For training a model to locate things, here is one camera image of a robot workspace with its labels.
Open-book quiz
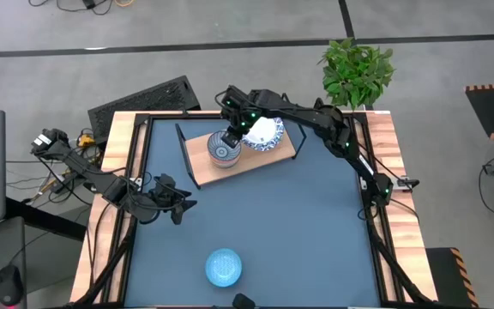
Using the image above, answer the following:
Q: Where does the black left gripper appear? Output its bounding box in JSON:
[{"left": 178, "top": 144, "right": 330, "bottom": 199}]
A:
[{"left": 150, "top": 173, "right": 198, "bottom": 226}]

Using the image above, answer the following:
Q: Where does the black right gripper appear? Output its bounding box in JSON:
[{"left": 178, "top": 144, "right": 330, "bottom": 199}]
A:
[{"left": 219, "top": 84, "right": 264, "bottom": 149}]

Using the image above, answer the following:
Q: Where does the dark blue patterned bowl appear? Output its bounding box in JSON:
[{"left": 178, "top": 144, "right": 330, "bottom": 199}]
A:
[{"left": 207, "top": 130, "right": 243, "bottom": 167}]

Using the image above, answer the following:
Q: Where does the orange white patterned bowl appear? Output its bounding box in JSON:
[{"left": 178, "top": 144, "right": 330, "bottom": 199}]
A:
[{"left": 209, "top": 154, "right": 240, "bottom": 169}]

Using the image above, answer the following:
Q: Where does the blue white scalloped bowl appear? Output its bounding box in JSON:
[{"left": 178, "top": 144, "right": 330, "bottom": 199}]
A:
[{"left": 241, "top": 116, "right": 286, "bottom": 153}]

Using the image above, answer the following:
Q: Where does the light blue geometric bowl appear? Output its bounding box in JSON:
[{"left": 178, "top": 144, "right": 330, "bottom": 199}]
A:
[{"left": 204, "top": 247, "right": 244, "bottom": 288}]

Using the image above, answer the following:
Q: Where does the black vented panel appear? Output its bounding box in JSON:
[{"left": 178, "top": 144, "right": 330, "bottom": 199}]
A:
[{"left": 87, "top": 75, "right": 202, "bottom": 146}]

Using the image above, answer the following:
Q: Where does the grey blue table mat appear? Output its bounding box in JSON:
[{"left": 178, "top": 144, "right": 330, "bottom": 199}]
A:
[{"left": 123, "top": 118, "right": 382, "bottom": 308}]

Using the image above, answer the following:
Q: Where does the green potted plant black pot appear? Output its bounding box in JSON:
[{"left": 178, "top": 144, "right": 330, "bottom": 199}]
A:
[{"left": 316, "top": 37, "right": 397, "bottom": 111}]

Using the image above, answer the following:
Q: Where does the black computer mouse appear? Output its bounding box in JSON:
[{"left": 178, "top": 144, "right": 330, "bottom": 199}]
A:
[{"left": 0, "top": 264, "right": 25, "bottom": 307}]

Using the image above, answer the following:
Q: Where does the black table-level camera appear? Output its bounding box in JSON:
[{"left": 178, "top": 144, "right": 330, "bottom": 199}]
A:
[{"left": 231, "top": 293, "right": 257, "bottom": 309}]

